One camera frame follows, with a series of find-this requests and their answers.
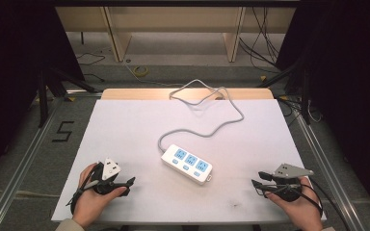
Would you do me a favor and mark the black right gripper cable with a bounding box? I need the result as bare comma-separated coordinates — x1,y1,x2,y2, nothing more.
297,175,352,231

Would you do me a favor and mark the person's left hand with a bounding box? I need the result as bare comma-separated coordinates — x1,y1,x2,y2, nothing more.
71,162,128,230

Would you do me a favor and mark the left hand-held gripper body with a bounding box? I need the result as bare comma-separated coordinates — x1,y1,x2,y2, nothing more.
92,157,123,195

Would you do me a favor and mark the white floor cable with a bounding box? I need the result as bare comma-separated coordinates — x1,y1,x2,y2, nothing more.
122,58,187,89

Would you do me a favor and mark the thin black floor cable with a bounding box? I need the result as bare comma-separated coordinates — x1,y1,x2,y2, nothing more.
75,52,107,84

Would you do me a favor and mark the wooden table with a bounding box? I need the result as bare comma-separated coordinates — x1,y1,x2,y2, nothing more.
100,88,275,101

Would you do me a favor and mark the light wooden bench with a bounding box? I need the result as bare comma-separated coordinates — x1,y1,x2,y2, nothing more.
54,6,297,64

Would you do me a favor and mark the black curtain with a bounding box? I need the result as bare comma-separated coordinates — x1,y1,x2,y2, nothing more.
0,0,86,191
274,0,370,225

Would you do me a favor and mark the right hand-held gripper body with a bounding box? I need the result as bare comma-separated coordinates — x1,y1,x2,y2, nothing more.
269,163,315,203

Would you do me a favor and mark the white board table cover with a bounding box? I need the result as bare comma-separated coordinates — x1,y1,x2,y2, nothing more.
50,98,328,225

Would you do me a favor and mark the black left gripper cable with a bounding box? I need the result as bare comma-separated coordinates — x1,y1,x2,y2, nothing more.
65,163,101,216

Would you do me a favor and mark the grey power strip cable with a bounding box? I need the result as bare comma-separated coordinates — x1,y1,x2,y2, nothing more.
157,78,246,154

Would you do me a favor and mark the bundle of black floor cables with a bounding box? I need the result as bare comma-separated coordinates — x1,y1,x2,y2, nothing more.
238,6,291,75

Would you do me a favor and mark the person's right hand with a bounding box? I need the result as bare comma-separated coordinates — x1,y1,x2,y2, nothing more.
265,176,324,231

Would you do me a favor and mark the white power strip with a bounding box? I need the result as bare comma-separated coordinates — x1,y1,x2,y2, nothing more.
160,143,214,186

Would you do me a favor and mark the aluminium floor rail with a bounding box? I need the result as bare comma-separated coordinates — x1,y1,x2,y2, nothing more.
0,95,66,231
293,109,368,231

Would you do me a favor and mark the yellow tape roll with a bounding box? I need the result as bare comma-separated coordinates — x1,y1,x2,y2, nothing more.
132,64,149,78

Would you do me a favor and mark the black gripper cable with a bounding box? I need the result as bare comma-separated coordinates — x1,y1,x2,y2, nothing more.
65,163,101,216
297,175,352,231

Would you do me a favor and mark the black metal stand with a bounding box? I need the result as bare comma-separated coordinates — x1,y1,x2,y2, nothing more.
36,62,100,129
255,59,313,126

